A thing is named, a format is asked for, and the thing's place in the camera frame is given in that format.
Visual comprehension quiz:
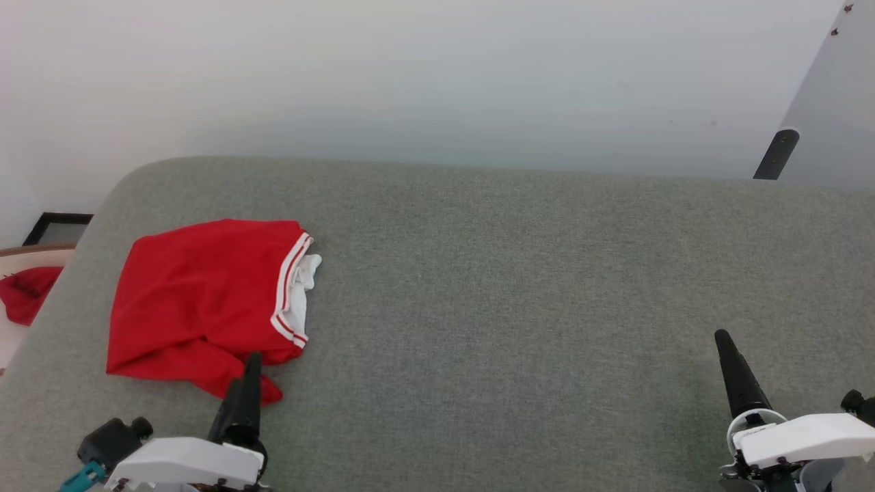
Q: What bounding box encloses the white laundry basket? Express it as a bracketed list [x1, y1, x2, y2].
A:
[0, 244, 77, 373]

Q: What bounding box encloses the grey panel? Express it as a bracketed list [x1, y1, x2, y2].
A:
[778, 0, 875, 189]

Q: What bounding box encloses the teal cable connector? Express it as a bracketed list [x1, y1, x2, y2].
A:
[60, 461, 105, 492]

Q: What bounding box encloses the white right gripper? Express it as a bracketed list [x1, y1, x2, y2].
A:
[714, 329, 875, 492]

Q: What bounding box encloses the black metal leg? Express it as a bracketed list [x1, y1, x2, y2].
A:
[753, 128, 800, 181]

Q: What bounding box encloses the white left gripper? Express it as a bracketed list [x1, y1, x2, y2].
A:
[77, 353, 271, 492]

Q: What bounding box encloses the black picture frame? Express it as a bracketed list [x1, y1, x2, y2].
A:
[23, 213, 94, 247]

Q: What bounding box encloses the red cloth in basket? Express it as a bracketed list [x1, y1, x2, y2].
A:
[0, 266, 64, 327]

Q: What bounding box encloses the red Bulls basketball jersey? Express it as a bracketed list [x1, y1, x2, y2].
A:
[106, 219, 323, 406]

